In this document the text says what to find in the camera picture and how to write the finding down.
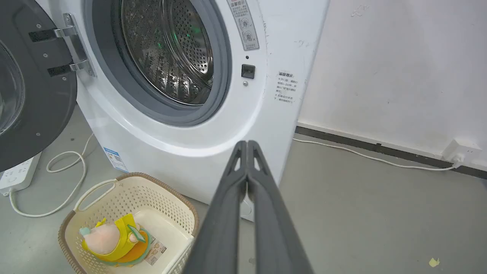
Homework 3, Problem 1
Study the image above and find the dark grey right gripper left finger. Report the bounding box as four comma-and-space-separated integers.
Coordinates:
183, 140, 249, 274

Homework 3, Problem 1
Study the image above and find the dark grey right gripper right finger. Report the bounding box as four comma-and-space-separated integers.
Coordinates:
247, 140, 315, 274

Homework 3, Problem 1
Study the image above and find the white front-load washing machine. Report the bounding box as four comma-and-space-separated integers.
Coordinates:
35, 0, 331, 223

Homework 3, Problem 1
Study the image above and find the dark grey washing machine door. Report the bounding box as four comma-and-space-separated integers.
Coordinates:
0, 0, 95, 173

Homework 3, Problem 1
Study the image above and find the cream perforated laundry basket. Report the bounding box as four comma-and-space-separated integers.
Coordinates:
58, 172, 200, 274

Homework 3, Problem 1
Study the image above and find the yellow and pink plush toy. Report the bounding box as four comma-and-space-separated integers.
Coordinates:
79, 213, 151, 266

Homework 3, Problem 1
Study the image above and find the white power strip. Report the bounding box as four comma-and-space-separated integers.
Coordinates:
0, 151, 42, 196

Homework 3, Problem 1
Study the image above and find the white power strip cable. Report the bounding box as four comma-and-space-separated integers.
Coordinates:
8, 133, 95, 218

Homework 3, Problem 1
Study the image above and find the white wall socket plug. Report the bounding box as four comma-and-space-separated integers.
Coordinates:
441, 139, 483, 169

